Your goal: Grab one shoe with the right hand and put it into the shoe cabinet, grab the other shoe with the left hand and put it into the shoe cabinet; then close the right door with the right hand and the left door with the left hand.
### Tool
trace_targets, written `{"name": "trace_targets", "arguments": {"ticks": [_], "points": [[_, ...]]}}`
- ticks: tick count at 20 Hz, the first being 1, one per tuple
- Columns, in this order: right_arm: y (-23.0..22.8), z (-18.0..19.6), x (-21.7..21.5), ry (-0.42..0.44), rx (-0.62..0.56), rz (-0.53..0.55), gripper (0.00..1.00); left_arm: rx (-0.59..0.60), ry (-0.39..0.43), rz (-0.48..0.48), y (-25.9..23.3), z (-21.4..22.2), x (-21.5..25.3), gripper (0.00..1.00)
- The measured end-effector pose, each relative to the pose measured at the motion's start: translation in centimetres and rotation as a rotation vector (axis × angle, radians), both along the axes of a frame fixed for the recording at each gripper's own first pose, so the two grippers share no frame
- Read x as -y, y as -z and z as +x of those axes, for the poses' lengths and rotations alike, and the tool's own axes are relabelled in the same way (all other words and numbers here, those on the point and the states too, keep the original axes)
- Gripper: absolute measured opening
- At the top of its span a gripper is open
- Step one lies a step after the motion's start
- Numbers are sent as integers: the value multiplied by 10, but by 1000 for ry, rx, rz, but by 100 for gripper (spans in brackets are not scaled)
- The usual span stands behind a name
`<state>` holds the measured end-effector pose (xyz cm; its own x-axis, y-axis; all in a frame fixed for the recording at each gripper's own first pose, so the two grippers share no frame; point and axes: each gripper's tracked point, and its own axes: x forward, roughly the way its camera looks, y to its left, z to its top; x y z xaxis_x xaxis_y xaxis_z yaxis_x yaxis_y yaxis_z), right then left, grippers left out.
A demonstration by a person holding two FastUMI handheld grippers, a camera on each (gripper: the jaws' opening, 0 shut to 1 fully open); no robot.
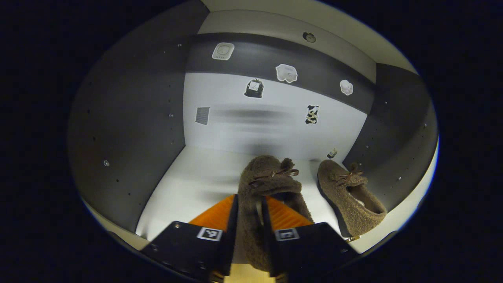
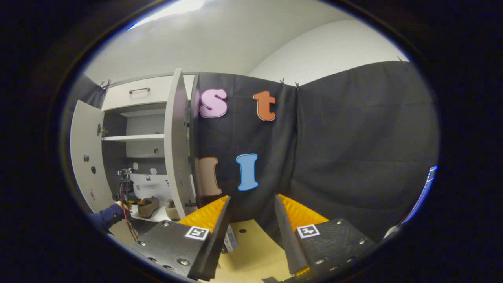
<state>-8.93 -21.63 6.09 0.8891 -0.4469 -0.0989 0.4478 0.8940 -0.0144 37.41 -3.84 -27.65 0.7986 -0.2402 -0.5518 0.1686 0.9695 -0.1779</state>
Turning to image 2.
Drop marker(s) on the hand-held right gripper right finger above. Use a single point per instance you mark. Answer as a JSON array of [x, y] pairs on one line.
[[287, 239]]

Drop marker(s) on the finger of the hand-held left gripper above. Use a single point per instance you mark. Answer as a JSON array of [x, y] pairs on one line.
[[139, 202]]

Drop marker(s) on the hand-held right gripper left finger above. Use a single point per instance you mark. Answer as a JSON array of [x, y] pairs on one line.
[[218, 239]]

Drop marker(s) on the brown suede shoe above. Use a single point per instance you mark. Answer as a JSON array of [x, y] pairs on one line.
[[172, 211], [148, 208]]

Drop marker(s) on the grey cabinet door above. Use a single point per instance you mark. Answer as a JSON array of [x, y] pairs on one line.
[[88, 157], [177, 149]]

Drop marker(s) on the grey white shoe cabinet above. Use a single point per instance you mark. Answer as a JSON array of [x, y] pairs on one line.
[[145, 125]]

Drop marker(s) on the white cabinet shelf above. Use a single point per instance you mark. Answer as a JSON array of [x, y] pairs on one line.
[[133, 138], [161, 215]]

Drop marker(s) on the metal door hinge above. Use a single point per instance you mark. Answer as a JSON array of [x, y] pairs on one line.
[[102, 129]]

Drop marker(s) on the white cabinet drawer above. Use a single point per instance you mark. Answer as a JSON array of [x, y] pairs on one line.
[[157, 94]]

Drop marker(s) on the small printed box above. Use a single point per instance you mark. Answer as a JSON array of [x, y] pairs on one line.
[[230, 239]]

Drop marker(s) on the black backdrop cloth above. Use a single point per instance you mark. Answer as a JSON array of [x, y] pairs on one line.
[[346, 137]]

